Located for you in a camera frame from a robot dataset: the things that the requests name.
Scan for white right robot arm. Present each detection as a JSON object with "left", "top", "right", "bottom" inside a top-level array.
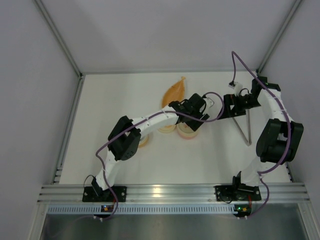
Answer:
[{"left": 222, "top": 76, "right": 304, "bottom": 195}]

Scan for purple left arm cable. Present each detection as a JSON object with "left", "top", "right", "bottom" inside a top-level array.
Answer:
[{"left": 96, "top": 91, "right": 225, "bottom": 221}]

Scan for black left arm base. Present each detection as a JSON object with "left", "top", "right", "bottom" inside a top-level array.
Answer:
[{"left": 82, "top": 186, "right": 127, "bottom": 203}]

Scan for cream bowl orange base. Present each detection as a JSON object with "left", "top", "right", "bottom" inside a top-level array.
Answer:
[{"left": 138, "top": 134, "right": 150, "bottom": 148}]

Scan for left aluminium frame post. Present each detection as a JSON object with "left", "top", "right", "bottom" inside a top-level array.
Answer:
[{"left": 32, "top": 0, "right": 83, "bottom": 79}]

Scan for cream lid orange smiley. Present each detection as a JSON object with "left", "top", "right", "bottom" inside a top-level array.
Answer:
[{"left": 158, "top": 125, "right": 176, "bottom": 134}]

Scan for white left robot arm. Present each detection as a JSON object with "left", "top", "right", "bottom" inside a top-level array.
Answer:
[{"left": 91, "top": 93, "right": 214, "bottom": 197}]

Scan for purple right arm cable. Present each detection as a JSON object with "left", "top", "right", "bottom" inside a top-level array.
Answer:
[{"left": 231, "top": 51, "right": 292, "bottom": 221}]

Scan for grey slotted cable duct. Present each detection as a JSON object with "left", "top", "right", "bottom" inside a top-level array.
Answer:
[{"left": 47, "top": 204, "right": 249, "bottom": 215}]

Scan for metal serving tongs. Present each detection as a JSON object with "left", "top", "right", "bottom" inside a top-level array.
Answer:
[{"left": 232, "top": 108, "right": 252, "bottom": 147}]

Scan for aluminium frame post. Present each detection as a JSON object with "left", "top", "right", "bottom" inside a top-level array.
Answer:
[
  {"left": 255, "top": 0, "right": 305, "bottom": 76},
  {"left": 32, "top": 0, "right": 83, "bottom": 79}
]

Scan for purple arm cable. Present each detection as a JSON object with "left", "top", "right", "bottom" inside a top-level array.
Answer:
[
  {"left": 231, "top": 51, "right": 292, "bottom": 221},
  {"left": 96, "top": 91, "right": 225, "bottom": 221}
]

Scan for aluminium mounting rail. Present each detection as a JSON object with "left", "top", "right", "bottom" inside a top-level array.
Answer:
[{"left": 37, "top": 182, "right": 310, "bottom": 204}]

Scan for right aluminium frame post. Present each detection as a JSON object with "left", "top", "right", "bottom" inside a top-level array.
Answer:
[{"left": 255, "top": 0, "right": 305, "bottom": 76}]

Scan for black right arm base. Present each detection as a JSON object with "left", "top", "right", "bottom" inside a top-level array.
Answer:
[{"left": 214, "top": 184, "right": 262, "bottom": 204}]

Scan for orange boat-shaped dish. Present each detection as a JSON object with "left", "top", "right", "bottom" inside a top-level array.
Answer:
[{"left": 161, "top": 76, "right": 186, "bottom": 108}]

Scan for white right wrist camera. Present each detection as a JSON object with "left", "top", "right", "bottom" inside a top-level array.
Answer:
[{"left": 228, "top": 81, "right": 243, "bottom": 95}]

